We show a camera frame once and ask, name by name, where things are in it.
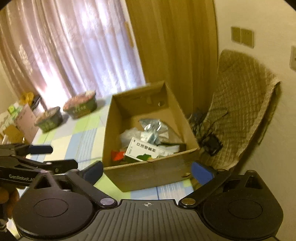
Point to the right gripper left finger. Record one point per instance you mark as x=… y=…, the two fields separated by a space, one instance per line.
x=83 y=183

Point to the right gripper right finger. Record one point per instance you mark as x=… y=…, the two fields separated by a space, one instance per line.
x=210 y=180

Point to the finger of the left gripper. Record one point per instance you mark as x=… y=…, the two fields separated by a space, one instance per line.
x=61 y=166
x=40 y=149

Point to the red candy packet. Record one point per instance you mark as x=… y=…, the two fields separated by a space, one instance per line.
x=117 y=156

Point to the silver foil bag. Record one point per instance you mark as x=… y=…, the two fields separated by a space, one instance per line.
x=158 y=130

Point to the white green medicine box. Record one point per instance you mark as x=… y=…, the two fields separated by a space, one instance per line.
x=174 y=148

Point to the person left hand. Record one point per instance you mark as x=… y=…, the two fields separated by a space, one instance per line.
x=9 y=198

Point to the pink cardboard box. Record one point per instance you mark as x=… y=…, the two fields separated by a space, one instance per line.
x=25 y=122

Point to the left instant noodle bowl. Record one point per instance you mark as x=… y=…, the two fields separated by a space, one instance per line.
x=49 y=120

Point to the instant noodle bowl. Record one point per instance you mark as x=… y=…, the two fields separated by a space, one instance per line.
x=81 y=105
x=49 y=120

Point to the checked tablecloth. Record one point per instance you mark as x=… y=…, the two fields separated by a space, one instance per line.
x=82 y=140

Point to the right instant noodle bowl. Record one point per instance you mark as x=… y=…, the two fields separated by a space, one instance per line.
x=81 y=105

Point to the quilted chair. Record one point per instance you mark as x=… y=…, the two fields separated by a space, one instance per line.
x=242 y=107

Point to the pink lace curtain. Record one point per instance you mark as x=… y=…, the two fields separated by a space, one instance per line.
x=59 y=49

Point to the wooden door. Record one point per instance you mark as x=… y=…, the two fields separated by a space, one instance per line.
x=177 y=43

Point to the double wall socket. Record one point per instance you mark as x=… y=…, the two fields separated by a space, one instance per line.
x=242 y=36

